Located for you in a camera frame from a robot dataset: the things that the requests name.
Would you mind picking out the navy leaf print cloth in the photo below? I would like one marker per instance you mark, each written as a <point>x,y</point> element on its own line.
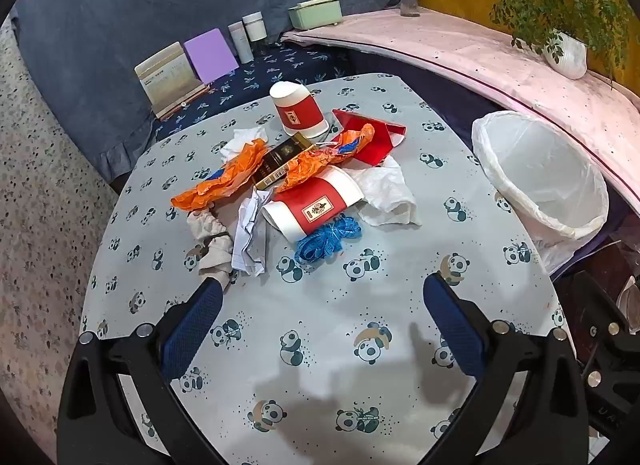
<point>260,75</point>

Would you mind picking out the red and white paper cup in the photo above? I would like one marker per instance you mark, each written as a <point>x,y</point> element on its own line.
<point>310,205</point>
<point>297,112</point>

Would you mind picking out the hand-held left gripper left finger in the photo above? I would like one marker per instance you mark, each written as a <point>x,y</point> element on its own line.
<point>192,325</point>

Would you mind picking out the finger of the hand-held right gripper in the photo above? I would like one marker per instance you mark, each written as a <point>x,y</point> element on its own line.
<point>597,297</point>

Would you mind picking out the pale green tissue box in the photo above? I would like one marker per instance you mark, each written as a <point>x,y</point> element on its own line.
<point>315,15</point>

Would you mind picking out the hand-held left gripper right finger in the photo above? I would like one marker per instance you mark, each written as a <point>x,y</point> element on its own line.
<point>455,325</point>

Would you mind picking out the red paper packet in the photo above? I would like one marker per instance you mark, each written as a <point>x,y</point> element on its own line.
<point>380,140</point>

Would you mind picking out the panda print tablecloth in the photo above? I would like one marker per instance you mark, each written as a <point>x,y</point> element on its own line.
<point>390,255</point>

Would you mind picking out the small white tissue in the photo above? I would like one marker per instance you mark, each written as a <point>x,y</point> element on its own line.
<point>240,140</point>

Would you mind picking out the orange plastic wrapper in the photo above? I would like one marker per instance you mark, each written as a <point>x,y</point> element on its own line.
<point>310,165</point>
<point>235,170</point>

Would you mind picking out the tall grey white bottle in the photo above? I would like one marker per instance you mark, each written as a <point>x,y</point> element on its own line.
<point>242,45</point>

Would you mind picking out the white lined paper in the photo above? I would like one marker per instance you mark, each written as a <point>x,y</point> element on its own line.
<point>250,240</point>

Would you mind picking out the pink speckled cloth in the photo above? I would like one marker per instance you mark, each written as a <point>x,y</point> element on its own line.
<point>450,55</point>

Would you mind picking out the large white tissue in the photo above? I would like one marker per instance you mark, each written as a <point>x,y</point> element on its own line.
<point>390,195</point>

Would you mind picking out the dark purple cloth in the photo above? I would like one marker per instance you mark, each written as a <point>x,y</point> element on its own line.
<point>440,90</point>

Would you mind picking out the blue grey bed sheet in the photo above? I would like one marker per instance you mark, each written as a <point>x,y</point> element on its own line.
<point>150,5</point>

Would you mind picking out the waste bin with white liner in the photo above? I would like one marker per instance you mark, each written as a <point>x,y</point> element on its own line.
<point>540,170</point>

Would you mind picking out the black and gold cigarette box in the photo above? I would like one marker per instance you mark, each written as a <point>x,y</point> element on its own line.
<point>280,160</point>

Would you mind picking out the beige open box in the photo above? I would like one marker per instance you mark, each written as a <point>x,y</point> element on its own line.
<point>165,75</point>

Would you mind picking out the purple board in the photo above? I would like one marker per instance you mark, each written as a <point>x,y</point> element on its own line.
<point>210,55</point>

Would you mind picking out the potted plant in white pot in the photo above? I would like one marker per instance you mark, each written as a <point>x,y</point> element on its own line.
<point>567,57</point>

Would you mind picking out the short white jar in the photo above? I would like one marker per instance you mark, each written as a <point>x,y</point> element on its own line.
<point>254,27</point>

